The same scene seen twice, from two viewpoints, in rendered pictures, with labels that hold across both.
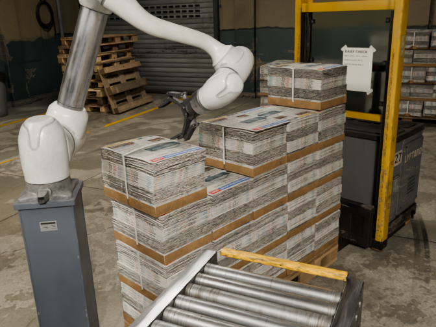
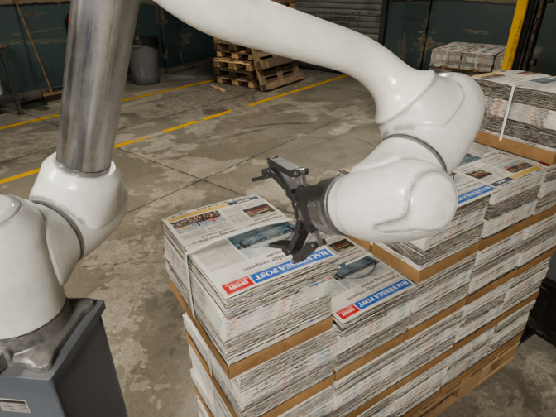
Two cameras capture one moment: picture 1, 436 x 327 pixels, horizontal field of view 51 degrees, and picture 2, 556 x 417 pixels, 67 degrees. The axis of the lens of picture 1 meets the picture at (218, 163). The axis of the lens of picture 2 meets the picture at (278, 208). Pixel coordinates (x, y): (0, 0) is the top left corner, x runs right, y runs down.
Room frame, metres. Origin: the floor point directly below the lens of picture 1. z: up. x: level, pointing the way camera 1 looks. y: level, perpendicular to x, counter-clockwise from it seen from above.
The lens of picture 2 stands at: (1.07, 0.02, 1.60)
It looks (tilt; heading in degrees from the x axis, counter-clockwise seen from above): 29 degrees down; 12
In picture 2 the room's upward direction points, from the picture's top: straight up
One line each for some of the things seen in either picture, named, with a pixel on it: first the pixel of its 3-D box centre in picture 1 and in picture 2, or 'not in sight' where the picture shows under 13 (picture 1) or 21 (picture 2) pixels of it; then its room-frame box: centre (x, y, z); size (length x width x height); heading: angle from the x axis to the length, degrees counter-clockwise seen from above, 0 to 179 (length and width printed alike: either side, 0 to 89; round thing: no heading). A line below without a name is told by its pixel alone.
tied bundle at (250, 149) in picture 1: (241, 143); (405, 210); (2.32, -0.13, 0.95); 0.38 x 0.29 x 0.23; 46
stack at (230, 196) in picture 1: (228, 242); (360, 346); (2.22, -0.04, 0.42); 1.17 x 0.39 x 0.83; 135
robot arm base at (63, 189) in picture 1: (47, 186); (19, 328); (1.53, 0.61, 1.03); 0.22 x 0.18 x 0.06; 7
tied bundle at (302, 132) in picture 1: (276, 132); (463, 189); (2.53, -0.34, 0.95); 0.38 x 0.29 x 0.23; 45
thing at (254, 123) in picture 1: (244, 121); (417, 179); (2.30, -0.15, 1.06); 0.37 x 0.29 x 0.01; 46
